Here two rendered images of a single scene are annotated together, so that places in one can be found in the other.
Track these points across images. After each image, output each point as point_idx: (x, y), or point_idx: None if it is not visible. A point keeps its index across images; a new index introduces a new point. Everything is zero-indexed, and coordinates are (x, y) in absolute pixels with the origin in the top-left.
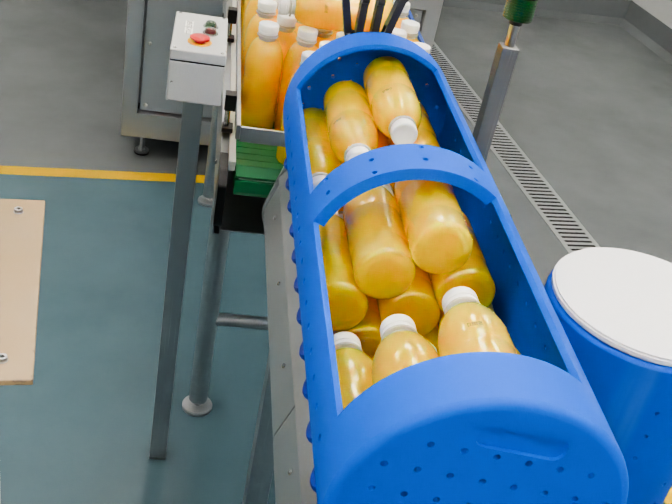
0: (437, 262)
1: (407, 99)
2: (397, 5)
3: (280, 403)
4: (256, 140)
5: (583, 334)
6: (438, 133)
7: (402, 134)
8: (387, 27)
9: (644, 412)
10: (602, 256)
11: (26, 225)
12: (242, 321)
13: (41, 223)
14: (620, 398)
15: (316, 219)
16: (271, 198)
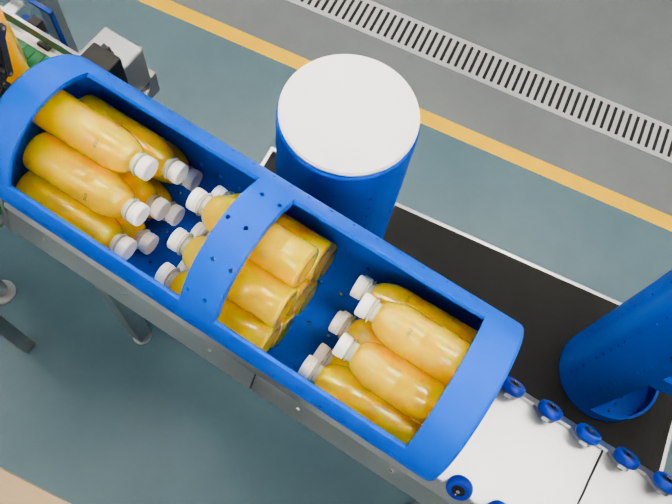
0: (304, 273)
1: (122, 140)
2: (0, 45)
3: (234, 370)
4: None
5: (349, 179)
6: (99, 87)
7: (149, 172)
8: (5, 65)
9: (396, 180)
10: (294, 96)
11: (8, 489)
12: None
13: (12, 476)
14: (383, 187)
15: (214, 320)
16: (10, 219)
